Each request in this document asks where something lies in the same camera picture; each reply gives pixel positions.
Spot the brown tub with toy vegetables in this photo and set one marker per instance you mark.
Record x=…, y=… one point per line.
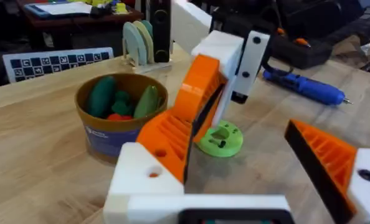
x=110, y=137

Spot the green disc with holes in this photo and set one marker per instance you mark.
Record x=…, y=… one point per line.
x=225, y=141

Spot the blue electric screwdriver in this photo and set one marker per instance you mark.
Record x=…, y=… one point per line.
x=309, y=87

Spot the white orange left gripper left finger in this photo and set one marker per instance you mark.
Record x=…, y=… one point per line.
x=141, y=168

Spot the black tool case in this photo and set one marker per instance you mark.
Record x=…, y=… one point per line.
x=297, y=54

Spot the dark brown desk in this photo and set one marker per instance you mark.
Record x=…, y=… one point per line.
x=79, y=21

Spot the tall black upright plate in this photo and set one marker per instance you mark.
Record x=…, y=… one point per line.
x=160, y=31

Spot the beige plate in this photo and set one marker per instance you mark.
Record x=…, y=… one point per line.
x=147, y=40

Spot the white board with black squares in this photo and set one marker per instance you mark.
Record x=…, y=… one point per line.
x=48, y=63

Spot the teal plate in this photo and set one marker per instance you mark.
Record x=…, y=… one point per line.
x=149, y=27

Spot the small wooden peg rack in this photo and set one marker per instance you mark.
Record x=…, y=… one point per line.
x=147, y=67

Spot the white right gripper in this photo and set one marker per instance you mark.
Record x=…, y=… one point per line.
x=188, y=25

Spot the brown cardboard sheet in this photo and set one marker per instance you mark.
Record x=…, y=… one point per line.
x=350, y=49

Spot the white orange left gripper right finger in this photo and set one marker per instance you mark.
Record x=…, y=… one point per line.
x=334, y=161

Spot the pale blue plate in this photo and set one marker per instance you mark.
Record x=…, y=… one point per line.
x=134, y=43

